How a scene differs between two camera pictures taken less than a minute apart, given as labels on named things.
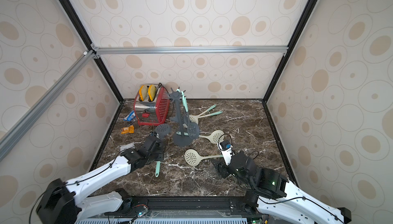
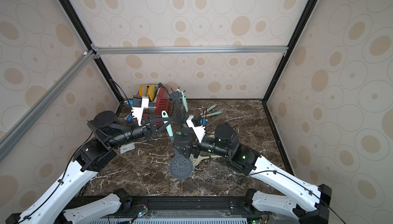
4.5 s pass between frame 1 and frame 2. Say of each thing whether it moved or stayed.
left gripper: moved
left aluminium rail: stayed
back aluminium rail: stayed
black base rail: stayed
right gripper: moved
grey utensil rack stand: stayed
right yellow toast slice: stayed
